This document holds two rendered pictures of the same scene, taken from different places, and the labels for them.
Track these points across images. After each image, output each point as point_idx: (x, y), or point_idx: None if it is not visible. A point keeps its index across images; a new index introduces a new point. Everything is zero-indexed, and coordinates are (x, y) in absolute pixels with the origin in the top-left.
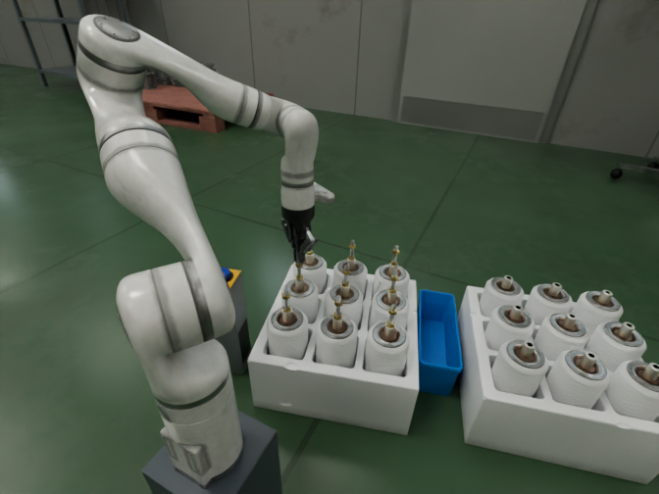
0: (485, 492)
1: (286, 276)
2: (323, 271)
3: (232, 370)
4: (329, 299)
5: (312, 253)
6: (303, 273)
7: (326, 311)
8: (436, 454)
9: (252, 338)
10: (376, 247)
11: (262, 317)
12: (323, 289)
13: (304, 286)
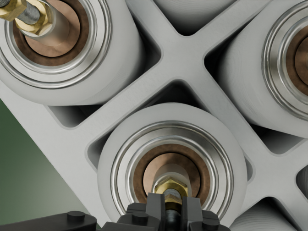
0: None
1: (1, 95)
2: (129, 15)
3: None
4: (300, 130)
5: (48, 13)
6: (91, 96)
7: (266, 126)
8: None
9: (56, 203)
10: None
11: (8, 144)
12: (137, 31)
13: (176, 160)
